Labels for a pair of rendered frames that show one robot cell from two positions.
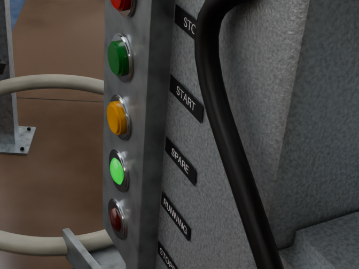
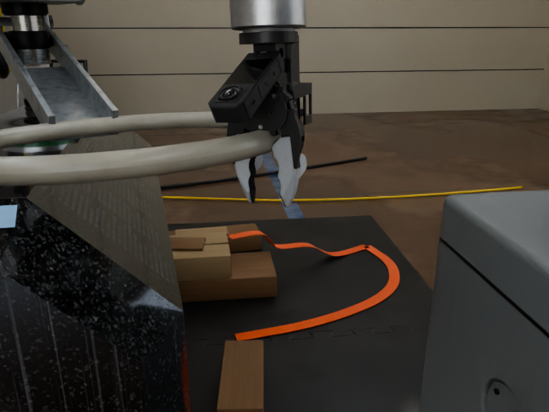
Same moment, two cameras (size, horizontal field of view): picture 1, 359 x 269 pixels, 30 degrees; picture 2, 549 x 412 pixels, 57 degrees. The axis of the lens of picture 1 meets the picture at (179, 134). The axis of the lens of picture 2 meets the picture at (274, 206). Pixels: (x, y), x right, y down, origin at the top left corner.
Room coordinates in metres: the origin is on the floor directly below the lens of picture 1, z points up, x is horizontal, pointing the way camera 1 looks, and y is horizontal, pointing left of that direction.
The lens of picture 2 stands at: (1.74, 0.39, 1.06)
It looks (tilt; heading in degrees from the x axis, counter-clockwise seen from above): 20 degrees down; 176
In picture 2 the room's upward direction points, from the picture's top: straight up
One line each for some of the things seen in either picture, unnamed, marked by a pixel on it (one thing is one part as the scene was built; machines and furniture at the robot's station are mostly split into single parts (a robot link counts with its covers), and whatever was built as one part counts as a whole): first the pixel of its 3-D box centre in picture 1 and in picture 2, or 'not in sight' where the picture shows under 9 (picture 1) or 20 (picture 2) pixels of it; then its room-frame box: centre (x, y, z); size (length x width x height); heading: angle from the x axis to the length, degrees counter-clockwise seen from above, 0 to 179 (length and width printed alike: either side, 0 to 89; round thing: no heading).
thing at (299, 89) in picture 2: not in sight; (272, 83); (1.09, 0.43, 0.99); 0.09 x 0.08 x 0.12; 150
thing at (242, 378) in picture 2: not in sight; (243, 388); (0.54, 0.38, 0.07); 0.30 x 0.12 x 0.12; 177
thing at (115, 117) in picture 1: (118, 117); not in sight; (0.43, 0.05, 1.35); 0.03 x 0.01 x 0.03; 30
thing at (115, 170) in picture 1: (119, 170); not in sight; (0.43, 0.05, 1.30); 0.02 x 0.01 x 0.02; 30
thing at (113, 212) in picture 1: (118, 218); not in sight; (0.43, 0.05, 1.25); 0.02 x 0.01 x 0.02; 30
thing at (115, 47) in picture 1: (119, 58); not in sight; (0.43, 0.05, 1.40); 0.03 x 0.01 x 0.03; 30
